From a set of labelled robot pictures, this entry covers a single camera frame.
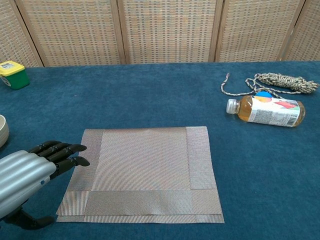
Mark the white bowl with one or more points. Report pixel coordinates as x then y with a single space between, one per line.
3 132

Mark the green container with yellow lid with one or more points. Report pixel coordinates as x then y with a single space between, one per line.
17 80

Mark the juice bottle with printed label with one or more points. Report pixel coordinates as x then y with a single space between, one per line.
272 112

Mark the gray woven placemat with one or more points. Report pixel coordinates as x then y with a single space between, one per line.
150 162

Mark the woven wood-frame folding screen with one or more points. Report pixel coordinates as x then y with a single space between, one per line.
162 30

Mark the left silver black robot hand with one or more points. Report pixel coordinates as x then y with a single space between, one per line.
20 175

